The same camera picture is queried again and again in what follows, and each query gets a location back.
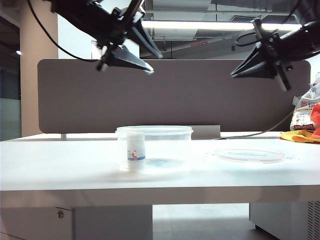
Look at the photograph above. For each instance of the printed plastic snack bag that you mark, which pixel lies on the printed plastic snack bag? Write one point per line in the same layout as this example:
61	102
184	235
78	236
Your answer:
303	112

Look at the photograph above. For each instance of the white drawer pedestal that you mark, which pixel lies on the white drawer pedestal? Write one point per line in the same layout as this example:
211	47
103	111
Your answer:
112	222

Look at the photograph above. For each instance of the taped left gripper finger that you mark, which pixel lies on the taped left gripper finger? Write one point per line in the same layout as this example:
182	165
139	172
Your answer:
122	58

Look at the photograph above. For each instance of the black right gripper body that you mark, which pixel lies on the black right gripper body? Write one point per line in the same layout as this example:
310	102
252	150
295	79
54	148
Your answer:
275	55

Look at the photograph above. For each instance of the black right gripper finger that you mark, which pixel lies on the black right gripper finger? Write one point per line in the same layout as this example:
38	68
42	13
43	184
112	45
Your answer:
255	60

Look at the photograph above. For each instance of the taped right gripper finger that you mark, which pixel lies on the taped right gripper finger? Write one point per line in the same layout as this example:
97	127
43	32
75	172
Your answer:
260	72

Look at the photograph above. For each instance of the yellow cloth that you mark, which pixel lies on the yellow cloth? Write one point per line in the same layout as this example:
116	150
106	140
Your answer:
297	137

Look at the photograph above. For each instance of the ceiling air vent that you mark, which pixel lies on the ceiling air vent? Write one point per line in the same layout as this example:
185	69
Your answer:
243	18

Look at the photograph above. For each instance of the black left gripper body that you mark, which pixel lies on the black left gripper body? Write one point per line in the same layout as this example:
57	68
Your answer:
117	27

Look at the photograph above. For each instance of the round drawer lock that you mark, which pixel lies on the round drawer lock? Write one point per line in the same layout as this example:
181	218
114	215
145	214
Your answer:
60	214

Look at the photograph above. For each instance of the brown desk divider panel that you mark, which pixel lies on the brown desk divider panel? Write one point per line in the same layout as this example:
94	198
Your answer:
175	100

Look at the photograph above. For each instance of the white cabinet with vent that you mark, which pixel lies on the white cabinet with vent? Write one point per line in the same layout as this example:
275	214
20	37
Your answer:
280	217

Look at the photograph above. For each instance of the long ceiling light strip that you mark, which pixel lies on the long ceiling light strip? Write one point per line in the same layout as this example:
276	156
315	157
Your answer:
200	25

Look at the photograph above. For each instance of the clear lid with clip tabs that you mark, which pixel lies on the clear lid with clip tabs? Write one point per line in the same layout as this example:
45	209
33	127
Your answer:
250	153

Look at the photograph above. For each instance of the small white medicine bottle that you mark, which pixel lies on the small white medicine bottle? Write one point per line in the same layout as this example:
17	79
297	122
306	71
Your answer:
136	150

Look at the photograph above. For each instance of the small black ceiling device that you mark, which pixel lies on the small black ceiling device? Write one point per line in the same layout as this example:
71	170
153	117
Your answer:
234	48

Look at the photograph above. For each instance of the round clear plastic box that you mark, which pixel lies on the round clear plastic box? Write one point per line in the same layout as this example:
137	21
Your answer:
170	136

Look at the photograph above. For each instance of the orange red cloth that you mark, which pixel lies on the orange red cloth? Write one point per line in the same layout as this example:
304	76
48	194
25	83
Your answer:
316	120

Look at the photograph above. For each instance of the metal wall plate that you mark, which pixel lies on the metal wall plate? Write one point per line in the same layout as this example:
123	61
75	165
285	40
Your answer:
93	51

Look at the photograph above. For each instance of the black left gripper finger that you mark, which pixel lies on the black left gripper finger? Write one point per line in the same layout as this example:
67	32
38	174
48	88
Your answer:
142	37

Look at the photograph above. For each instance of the red ceiling sign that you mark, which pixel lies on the red ceiling sign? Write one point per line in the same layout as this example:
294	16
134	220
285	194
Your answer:
199	44

